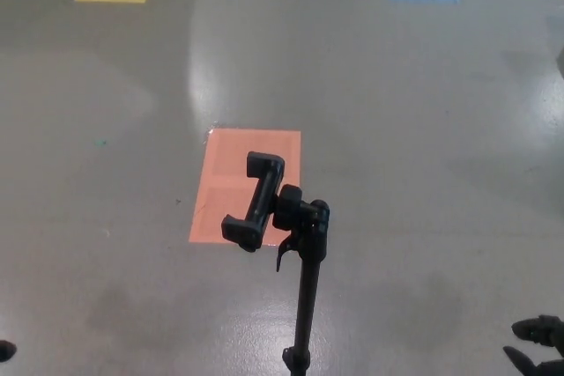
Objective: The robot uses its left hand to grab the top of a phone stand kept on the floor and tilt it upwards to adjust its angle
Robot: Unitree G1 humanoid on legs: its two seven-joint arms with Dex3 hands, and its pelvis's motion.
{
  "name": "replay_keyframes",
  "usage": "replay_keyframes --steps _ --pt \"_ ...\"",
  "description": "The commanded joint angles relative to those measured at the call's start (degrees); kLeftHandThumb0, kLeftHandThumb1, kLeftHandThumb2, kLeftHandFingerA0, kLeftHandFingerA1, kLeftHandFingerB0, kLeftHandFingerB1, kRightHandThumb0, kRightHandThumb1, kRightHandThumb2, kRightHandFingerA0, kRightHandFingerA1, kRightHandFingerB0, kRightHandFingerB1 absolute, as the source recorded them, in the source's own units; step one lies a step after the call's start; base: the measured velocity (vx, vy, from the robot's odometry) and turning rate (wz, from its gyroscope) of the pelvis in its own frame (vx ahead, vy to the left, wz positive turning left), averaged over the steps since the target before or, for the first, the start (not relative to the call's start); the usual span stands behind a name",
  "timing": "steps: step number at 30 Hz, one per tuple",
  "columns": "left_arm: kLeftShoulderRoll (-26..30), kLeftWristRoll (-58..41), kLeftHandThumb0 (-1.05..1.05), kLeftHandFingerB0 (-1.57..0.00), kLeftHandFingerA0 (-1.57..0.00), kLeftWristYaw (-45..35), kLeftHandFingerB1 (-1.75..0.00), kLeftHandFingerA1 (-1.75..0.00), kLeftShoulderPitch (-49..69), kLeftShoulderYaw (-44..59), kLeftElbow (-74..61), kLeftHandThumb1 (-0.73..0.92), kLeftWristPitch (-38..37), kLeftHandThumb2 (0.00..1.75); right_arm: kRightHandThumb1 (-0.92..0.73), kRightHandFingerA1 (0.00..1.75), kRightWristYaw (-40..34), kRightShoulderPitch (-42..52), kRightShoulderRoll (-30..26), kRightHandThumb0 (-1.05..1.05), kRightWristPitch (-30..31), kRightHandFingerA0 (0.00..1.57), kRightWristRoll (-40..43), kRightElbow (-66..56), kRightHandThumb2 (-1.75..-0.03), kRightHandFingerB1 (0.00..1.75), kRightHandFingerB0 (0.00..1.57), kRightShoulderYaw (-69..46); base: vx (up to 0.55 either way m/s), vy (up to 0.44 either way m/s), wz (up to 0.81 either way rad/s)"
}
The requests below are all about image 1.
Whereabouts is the orange rectangular floor patch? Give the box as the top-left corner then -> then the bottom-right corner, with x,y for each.
188,128 -> 302,245

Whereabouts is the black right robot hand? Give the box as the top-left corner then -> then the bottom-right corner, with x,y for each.
503,314 -> 564,376

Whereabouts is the black phone stand with clamp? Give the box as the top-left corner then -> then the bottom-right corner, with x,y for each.
220,151 -> 331,376

